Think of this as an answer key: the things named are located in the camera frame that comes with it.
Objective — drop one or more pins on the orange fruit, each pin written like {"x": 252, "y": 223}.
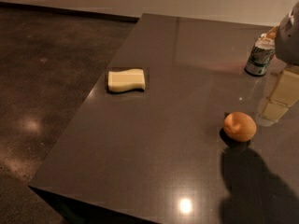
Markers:
{"x": 239, "y": 126}

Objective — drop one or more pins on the yellow sponge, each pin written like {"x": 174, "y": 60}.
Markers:
{"x": 126, "y": 80}

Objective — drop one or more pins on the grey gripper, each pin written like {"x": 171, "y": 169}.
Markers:
{"x": 288, "y": 39}

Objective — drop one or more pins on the green 7up can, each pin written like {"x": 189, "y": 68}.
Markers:
{"x": 260, "y": 56}

